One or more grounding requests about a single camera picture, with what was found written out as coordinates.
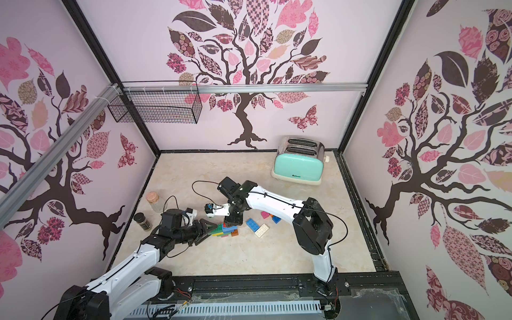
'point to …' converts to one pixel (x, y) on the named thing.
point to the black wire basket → (157, 102)
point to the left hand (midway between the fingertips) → (216, 233)
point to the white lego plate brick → (261, 230)
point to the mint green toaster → (299, 160)
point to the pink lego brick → (264, 214)
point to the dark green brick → (219, 228)
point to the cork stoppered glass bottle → (155, 202)
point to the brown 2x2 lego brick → (235, 232)
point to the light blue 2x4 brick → (252, 224)
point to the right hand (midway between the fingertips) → (229, 216)
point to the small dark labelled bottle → (140, 218)
